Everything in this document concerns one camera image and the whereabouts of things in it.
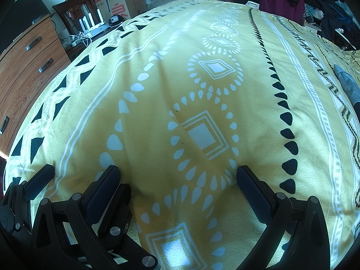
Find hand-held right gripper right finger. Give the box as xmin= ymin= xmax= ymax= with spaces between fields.
xmin=237 ymin=165 xmax=330 ymax=270

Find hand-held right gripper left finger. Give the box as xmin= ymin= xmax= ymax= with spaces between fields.
xmin=29 ymin=164 xmax=121 ymax=270

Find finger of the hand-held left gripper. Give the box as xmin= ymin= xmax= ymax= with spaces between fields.
xmin=98 ymin=184 xmax=161 ymax=270
xmin=0 ymin=164 xmax=56 ymax=248

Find dark blue denim pants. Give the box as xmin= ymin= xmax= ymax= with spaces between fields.
xmin=333 ymin=64 xmax=360 ymax=104

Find pile of dark clothes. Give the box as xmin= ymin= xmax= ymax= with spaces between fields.
xmin=287 ymin=0 xmax=358 ymax=51

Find wooden dresser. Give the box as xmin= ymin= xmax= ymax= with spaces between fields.
xmin=0 ymin=14 xmax=71 ymax=158

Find yellow patterned blanket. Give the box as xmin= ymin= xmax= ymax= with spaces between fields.
xmin=3 ymin=0 xmax=360 ymax=270

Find white router with antennas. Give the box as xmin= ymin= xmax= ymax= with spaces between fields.
xmin=78 ymin=9 xmax=110 ymax=38

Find black flat screen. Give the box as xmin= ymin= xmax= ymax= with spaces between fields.
xmin=0 ymin=0 xmax=51 ymax=54

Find dark wooden chair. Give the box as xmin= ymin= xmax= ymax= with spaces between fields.
xmin=52 ymin=0 xmax=99 ymax=51

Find cardboard box with red print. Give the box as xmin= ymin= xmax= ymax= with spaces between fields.
xmin=108 ymin=0 xmax=147 ymax=20

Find maroon garment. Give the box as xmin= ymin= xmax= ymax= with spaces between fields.
xmin=259 ymin=0 xmax=307 ymax=23

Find white cables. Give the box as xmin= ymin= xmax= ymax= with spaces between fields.
xmin=60 ymin=32 xmax=93 ymax=48

